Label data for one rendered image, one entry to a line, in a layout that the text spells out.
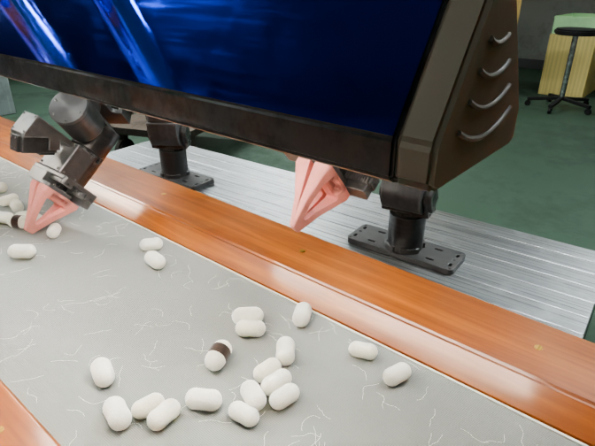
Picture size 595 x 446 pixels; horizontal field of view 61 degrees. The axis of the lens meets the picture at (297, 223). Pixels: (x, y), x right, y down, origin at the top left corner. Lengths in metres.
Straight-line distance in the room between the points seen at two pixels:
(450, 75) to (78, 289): 0.61
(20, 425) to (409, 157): 0.42
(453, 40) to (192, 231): 0.64
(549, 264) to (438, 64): 0.79
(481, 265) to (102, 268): 0.60
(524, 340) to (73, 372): 0.47
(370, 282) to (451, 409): 0.19
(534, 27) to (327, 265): 7.06
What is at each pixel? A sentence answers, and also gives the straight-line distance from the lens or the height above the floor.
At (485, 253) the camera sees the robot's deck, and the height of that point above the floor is 0.67.
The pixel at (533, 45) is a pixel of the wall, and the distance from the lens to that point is 7.63.
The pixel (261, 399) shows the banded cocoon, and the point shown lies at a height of 0.76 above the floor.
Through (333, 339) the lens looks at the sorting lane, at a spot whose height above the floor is 0.74.
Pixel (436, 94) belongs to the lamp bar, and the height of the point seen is 1.07.
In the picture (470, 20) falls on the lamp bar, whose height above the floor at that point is 1.09.
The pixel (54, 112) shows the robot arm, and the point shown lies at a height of 0.93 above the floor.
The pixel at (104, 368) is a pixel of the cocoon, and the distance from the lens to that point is 0.55.
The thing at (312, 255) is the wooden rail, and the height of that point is 0.77.
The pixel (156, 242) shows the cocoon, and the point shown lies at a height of 0.76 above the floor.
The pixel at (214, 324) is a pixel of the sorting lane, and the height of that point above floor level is 0.74.
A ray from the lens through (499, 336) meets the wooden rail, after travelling 0.58.
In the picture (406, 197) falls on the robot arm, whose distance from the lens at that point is 0.81.
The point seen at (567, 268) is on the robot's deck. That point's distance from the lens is 0.95.
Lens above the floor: 1.11
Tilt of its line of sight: 26 degrees down
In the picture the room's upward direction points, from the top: straight up
